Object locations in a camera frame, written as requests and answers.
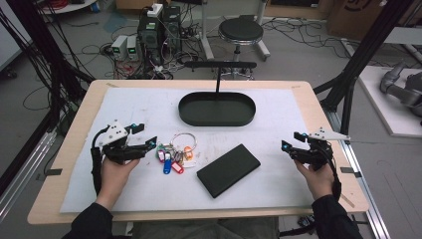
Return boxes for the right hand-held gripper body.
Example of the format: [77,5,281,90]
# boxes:
[293,126,351,171]

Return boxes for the white table legs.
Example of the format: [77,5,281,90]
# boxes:
[198,0,272,63]

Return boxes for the right hand-held gripper black cable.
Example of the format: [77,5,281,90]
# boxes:
[322,142,342,202]

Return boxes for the left hand-held gripper black cable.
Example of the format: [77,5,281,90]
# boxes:
[91,128,108,197]

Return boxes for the key ring with coloured tags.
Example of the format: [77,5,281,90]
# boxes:
[155,132,199,175]

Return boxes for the cardboard box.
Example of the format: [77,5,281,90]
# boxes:
[325,0,422,42]

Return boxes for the black oval tray with hanger bar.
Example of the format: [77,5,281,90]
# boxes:
[177,60,258,127]

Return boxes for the person's left hand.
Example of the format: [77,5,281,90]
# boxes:
[101,157,141,196]

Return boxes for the grey power supply unit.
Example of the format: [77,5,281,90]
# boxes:
[125,35,140,62]
[110,34,129,62]

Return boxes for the white floor board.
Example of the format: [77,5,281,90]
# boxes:
[357,64,422,139]

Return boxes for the hand-held gripper black cable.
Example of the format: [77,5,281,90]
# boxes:
[91,128,108,197]
[322,142,342,202]

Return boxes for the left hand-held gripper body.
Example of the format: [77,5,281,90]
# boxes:
[98,119,147,165]

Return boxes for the black rectangular wallet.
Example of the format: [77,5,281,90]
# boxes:
[196,142,262,199]

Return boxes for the black frame post with cables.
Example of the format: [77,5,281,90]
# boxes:
[0,0,96,133]

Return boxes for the black computer tower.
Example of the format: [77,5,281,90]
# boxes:
[136,12,164,67]
[161,5,183,56]

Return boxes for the white table mat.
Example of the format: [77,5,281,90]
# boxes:
[59,86,316,214]

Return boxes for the black round stool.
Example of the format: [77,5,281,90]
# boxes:
[217,15,266,81]

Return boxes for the person's right hand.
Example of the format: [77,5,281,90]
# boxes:
[294,160,335,200]

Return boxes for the white power strip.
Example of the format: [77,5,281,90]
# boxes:
[146,2,164,19]

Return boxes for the person's lap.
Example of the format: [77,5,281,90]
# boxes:
[131,216,281,239]

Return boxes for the aluminium rail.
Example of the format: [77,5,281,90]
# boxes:
[0,129,58,222]
[323,108,393,239]

